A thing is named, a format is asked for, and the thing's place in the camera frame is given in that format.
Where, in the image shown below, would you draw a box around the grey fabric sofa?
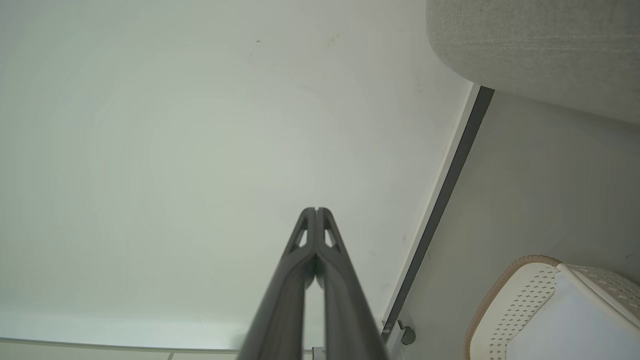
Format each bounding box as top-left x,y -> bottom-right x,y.
425,0 -> 640,126

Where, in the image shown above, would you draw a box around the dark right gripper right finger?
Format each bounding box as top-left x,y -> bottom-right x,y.
316,207 -> 392,360

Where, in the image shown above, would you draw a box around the dark baseboard strip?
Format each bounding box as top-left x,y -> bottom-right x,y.
382,85 -> 496,346

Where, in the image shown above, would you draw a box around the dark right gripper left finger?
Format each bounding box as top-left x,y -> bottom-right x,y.
237,207 -> 319,360

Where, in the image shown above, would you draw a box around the white perforated laundry basket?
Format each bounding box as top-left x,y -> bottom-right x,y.
463,255 -> 640,360

